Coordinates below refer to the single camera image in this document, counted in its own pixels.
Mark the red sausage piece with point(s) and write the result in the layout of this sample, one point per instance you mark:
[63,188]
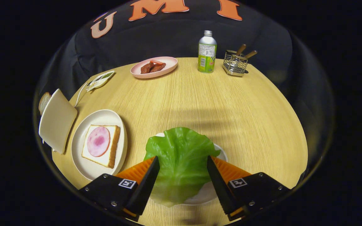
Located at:
[156,61]

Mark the silver bottle green label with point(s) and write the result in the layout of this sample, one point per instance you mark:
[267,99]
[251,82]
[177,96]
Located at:
[207,53]

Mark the pink ham slice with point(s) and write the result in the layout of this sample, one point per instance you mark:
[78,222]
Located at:
[98,141]

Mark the curved white dish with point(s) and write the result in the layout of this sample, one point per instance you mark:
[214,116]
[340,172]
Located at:
[206,193]

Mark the white toaster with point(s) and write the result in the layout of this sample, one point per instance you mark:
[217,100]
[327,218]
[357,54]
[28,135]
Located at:
[57,121]

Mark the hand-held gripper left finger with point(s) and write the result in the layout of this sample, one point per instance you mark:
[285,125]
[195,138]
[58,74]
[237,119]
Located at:
[146,185]

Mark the bread slice under ham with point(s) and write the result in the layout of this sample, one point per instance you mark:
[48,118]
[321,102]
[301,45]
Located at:
[113,147]

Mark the brown meat piece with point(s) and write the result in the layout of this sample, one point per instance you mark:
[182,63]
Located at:
[145,68]
[158,67]

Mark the pink plate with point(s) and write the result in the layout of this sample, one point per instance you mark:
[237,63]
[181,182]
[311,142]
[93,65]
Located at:
[168,64]

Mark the black backdrop cloth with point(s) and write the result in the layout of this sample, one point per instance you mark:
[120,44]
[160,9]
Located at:
[168,34]

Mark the round white plate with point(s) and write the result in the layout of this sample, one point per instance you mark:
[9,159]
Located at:
[83,166]

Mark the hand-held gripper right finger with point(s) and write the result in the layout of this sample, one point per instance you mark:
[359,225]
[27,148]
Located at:
[220,185]

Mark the plain bread slice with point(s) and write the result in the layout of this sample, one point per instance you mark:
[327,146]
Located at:
[43,102]

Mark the green lettuce leaf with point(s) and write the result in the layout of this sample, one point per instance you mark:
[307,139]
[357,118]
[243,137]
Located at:
[181,157]

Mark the divided white condiment tray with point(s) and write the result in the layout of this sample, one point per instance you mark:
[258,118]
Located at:
[101,80]

